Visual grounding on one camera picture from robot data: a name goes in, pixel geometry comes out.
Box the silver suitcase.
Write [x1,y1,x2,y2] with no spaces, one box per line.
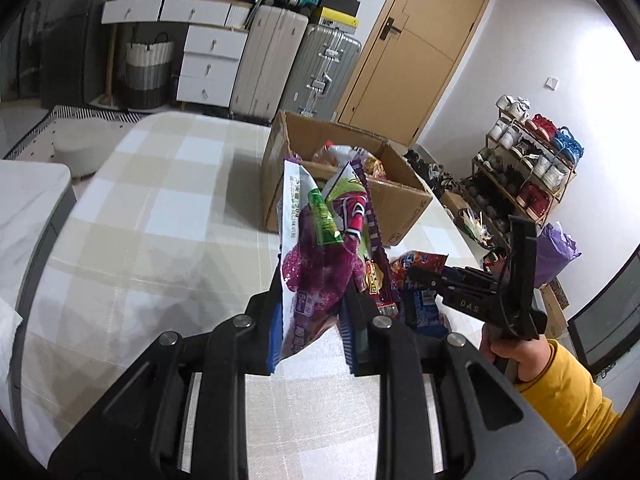
[277,22,363,122]

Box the wooden shoe rack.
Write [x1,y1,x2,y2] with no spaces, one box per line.
[470,115,576,226]

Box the person's right hand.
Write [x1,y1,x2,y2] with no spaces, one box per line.
[480,331,552,384]

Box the purple magenta snack packet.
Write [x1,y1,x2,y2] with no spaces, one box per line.
[322,159,401,318]

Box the white drawer dresser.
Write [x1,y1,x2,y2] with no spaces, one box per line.
[100,0,253,108]

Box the white trash bin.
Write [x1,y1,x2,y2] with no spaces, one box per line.
[459,209,507,252]

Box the grey white laundry basket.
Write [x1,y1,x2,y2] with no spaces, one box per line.
[124,32,175,110]

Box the blue snack packet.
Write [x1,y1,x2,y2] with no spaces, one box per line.
[400,285,446,338]

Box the black monitor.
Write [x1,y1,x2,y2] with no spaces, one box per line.
[567,260,640,376]

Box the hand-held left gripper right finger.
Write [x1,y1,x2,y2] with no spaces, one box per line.
[340,285,578,480]

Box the pile of dark shoes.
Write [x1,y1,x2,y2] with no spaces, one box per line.
[402,147,458,198]

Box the patterned floor rug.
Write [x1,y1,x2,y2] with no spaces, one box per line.
[2,105,151,161]

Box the white red-print snack packet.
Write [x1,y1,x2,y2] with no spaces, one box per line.
[314,142,362,165]

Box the cat logo cardboard box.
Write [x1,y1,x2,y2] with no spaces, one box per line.
[542,282,571,322]

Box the wooden door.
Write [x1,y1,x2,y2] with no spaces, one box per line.
[332,0,496,146]

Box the shoe rack with shoes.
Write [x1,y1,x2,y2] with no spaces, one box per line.
[472,94,585,221]

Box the purple grape candy packet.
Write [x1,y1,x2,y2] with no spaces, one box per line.
[279,157,366,361]

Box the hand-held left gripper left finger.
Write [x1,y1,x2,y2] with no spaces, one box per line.
[47,265,282,480]

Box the beige suitcase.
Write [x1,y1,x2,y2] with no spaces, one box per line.
[229,5,310,123]

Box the white noodle snack packet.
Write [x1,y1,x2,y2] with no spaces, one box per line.
[357,154,401,181]

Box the brown cardboard box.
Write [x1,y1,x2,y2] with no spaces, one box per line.
[262,110,435,247]

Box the person's right forearm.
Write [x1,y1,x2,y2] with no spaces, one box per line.
[515,339,623,468]

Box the purple gift bag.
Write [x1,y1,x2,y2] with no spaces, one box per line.
[537,221,583,288]

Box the red packet blue logo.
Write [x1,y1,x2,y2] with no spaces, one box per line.
[389,251,449,282]

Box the grey round floor cushion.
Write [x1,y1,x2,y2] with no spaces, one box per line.
[52,117,126,178]

